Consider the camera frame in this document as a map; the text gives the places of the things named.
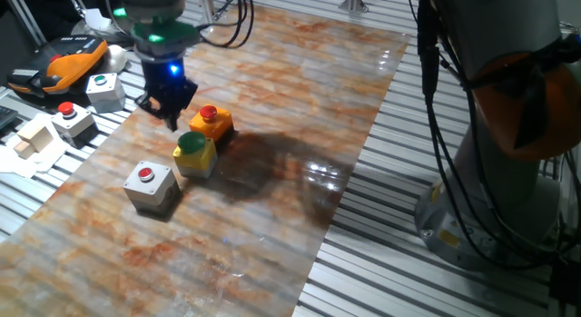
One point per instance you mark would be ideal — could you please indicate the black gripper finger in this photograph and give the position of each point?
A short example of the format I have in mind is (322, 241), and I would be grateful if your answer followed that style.
(176, 119)
(156, 111)

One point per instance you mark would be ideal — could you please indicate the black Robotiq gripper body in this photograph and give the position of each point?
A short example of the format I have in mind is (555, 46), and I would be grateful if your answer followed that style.
(168, 87)

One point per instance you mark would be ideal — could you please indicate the orange box red mushroom button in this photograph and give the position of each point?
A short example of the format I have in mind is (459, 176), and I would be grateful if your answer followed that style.
(204, 125)

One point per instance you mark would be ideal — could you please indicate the yellow box green mushroom button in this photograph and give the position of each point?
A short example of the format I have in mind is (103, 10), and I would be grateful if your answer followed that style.
(195, 161)

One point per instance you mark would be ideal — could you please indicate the grey box small green button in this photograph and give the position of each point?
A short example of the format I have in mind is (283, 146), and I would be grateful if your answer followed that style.
(106, 96)

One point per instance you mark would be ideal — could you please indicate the white dome object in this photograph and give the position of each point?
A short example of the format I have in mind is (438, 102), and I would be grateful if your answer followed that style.
(115, 58)

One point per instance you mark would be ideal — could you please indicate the grey box red mushroom button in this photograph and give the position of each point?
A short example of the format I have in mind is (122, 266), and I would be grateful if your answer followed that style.
(75, 124)

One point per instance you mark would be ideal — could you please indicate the orange black teach pendant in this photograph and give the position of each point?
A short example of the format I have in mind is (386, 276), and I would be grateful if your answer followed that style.
(68, 65)

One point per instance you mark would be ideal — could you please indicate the marble pattern mat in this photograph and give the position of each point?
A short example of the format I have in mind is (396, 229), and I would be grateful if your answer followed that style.
(281, 81)

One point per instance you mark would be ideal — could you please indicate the large wooden block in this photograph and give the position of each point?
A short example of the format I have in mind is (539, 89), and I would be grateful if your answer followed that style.
(38, 135)

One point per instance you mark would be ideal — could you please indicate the white paper sheet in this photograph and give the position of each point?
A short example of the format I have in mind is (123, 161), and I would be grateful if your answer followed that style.
(45, 162)

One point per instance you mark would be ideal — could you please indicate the thin metal tripod rod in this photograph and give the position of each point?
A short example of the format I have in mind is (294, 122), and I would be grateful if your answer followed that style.
(75, 2)

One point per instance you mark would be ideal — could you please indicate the small wooden block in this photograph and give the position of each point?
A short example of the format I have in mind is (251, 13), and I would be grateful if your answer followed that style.
(23, 150)

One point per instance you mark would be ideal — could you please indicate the slim aluminium post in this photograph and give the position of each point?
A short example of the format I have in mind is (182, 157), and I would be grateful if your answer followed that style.
(208, 6)

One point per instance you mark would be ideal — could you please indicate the grey metal base plate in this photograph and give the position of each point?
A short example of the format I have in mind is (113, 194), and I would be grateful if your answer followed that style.
(91, 31)

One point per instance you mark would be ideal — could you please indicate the slanted aluminium frame strut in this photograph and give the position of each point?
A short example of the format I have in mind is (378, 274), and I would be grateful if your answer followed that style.
(25, 17)

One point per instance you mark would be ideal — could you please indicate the aluminium post with foot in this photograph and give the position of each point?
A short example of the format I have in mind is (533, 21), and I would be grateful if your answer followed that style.
(353, 1)

